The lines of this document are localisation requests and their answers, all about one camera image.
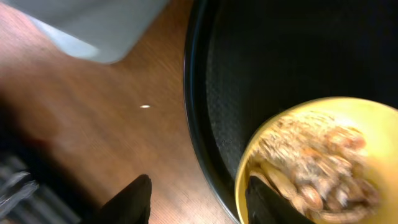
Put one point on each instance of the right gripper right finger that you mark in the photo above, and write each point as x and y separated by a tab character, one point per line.
266	207

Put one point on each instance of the yellow bowl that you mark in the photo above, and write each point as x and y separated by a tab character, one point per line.
378	123

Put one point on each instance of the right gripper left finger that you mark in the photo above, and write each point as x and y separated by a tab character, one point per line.
129	206

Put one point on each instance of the round black serving tray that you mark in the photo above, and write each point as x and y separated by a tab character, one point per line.
247	60

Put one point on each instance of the grey plastic dishwasher rack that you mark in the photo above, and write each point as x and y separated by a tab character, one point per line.
102	31

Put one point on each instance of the food scraps and rice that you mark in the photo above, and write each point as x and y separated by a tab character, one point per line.
315	162

